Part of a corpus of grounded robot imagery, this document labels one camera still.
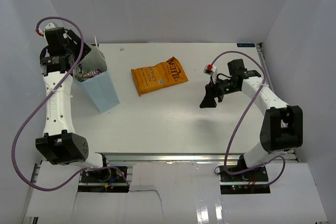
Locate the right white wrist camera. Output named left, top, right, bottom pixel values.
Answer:
left=203, top=64, right=217, bottom=82

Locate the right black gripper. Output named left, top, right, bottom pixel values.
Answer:
left=200, top=76, right=240, bottom=109

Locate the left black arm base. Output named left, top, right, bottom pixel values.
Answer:
left=78, top=166, right=132, bottom=193

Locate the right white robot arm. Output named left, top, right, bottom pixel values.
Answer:
left=199, top=59, right=303, bottom=182

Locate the light blue paper bag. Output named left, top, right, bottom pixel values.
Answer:
left=73, top=45, right=120, bottom=113

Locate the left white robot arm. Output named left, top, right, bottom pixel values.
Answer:
left=35, top=23, right=111, bottom=182

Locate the blue table label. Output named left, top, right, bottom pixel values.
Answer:
left=237, top=43, right=255, bottom=48

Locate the brown purple M&M's packet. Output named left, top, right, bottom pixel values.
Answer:
left=82, top=69, right=102, bottom=79

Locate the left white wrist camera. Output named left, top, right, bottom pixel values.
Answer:
left=35, top=22, right=58, bottom=37

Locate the aluminium front rail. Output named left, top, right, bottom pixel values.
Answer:
left=99, top=152, right=297, bottom=164

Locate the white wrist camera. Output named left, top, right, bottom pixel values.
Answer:
left=35, top=22, right=58, bottom=37
left=203, top=64, right=217, bottom=82

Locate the orange Kettle chips bag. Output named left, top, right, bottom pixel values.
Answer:
left=131, top=57, right=188, bottom=96

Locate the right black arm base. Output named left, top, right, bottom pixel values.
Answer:
left=214, top=166, right=270, bottom=195

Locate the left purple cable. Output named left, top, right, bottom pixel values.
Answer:
left=12, top=17, right=131, bottom=191

